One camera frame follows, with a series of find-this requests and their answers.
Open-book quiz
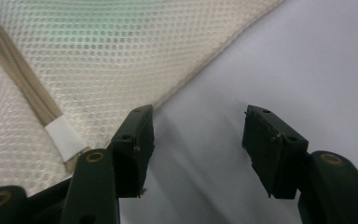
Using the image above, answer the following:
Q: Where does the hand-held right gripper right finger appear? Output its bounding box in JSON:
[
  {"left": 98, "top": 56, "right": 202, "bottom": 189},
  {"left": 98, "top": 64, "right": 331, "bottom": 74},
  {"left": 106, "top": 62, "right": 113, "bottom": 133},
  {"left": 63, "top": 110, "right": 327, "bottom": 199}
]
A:
[{"left": 241, "top": 105, "right": 310, "bottom": 200}]

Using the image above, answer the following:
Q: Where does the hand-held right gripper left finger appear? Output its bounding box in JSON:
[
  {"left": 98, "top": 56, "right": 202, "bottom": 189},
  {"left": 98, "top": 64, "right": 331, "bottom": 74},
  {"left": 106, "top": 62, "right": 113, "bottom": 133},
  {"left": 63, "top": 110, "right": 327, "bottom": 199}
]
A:
[{"left": 106, "top": 105, "right": 156, "bottom": 199}]

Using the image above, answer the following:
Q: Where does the white mesh laundry bag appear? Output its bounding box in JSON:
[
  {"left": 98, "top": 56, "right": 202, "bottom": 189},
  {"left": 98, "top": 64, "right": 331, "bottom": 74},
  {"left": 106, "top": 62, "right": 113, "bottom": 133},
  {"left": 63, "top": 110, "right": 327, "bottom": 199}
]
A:
[{"left": 0, "top": 0, "right": 285, "bottom": 198}]

